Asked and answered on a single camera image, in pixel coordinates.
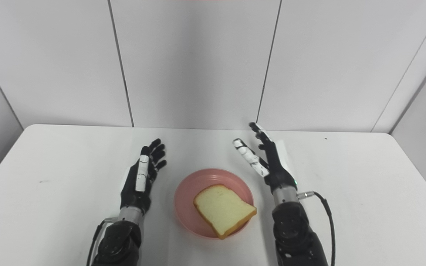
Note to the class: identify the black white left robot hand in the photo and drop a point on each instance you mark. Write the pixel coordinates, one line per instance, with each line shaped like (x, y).
(133, 195)

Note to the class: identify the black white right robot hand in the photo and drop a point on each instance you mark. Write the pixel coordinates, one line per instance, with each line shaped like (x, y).
(277, 170)

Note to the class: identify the pink round plate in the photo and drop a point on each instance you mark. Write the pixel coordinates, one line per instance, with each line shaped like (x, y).
(189, 201)

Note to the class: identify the slice of bread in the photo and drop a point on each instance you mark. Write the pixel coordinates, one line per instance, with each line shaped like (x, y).
(222, 208)

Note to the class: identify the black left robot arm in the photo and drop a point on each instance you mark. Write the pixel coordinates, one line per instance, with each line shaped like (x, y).
(118, 240)

